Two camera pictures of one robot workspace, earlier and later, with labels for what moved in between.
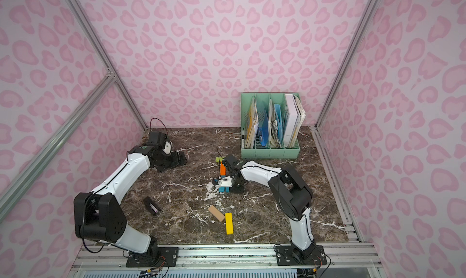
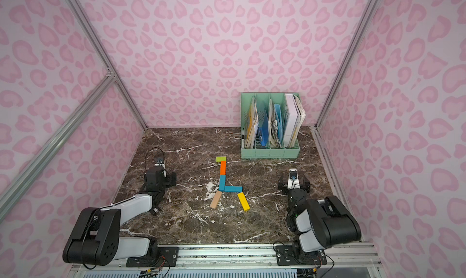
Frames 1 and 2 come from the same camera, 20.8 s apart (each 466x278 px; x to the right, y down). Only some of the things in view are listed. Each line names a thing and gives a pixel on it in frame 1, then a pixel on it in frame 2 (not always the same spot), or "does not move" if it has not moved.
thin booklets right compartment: (300, 122) does not move
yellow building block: (229, 223) → (244, 201)
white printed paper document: (252, 126) does not move
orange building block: (222, 169) does not move
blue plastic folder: (264, 130) does not move
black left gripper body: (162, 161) → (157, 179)
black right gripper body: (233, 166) → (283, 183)
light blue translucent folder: (279, 121) does not move
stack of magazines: (274, 135) does not move
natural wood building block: (216, 213) → (215, 199)
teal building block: (222, 189) does not move
